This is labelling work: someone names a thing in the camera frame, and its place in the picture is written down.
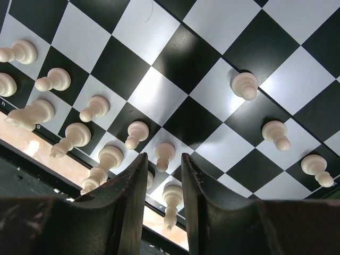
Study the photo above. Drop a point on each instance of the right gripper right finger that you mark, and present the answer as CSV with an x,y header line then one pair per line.
x,y
218,220

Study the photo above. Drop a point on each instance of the black and white chessboard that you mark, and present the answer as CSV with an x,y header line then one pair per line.
x,y
170,64

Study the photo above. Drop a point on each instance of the white bishop piece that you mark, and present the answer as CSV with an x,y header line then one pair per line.
x,y
76,135
173,197

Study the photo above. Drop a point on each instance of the white knight piece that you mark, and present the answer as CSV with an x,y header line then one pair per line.
x,y
38,111

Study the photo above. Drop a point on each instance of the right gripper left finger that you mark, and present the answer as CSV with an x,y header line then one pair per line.
x,y
107,220

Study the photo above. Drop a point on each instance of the white rook piece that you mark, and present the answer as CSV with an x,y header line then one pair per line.
x,y
8,85

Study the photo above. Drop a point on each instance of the white king piece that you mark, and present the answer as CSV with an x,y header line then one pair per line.
x,y
109,157

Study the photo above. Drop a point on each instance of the white pawn piece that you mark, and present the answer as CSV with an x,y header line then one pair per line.
x,y
245,85
165,153
275,132
21,50
57,79
97,106
316,165
137,131

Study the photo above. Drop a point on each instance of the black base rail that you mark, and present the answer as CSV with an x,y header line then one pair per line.
x,y
27,195

